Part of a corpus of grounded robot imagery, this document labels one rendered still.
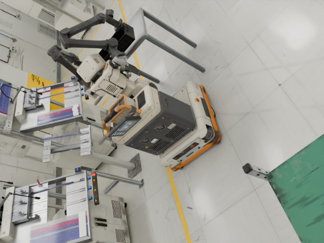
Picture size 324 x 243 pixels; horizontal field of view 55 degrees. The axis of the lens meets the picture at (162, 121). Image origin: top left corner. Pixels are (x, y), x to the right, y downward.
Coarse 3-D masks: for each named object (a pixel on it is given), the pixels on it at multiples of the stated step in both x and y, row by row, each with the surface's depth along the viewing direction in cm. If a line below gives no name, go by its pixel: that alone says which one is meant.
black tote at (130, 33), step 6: (126, 24) 278; (126, 30) 271; (132, 30) 278; (114, 36) 286; (120, 36) 287; (126, 36) 269; (132, 36) 272; (120, 42) 273; (126, 42) 274; (132, 42) 275; (120, 48) 278; (126, 48) 279; (102, 54) 301; (108, 54) 281
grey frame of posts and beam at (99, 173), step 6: (96, 174) 312; (102, 174) 315; (108, 174) 321; (120, 180) 329; (126, 180) 332; (132, 180) 339; (0, 186) 288; (6, 186) 295; (12, 186) 299; (18, 186) 303; (0, 192) 284; (48, 192) 320; (54, 192) 325; (0, 198) 281; (60, 198) 328; (66, 198) 331
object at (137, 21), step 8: (136, 16) 303; (152, 16) 311; (128, 24) 312; (136, 24) 297; (144, 24) 287; (160, 24) 318; (136, 32) 292; (144, 32) 279; (176, 32) 330; (136, 40) 286; (152, 40) 283; (184, 40) 339; (128, 48) 295; (136, 48) 287; (168, 48) 292; (128, 56) 293; (176, 56) 302; (184, 56) 306; (192, 64) 313; (144, 72) 371; (152, 80) 379
